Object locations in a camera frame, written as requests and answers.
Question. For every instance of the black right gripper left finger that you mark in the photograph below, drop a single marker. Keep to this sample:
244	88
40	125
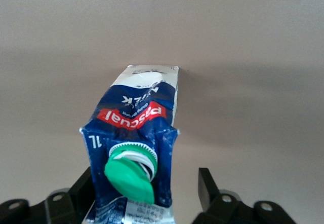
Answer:
63	208

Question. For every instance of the blue milk carton green cap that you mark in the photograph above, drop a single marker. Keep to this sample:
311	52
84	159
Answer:
136	99

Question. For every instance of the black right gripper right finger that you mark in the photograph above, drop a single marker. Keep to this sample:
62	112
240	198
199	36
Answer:
227	208

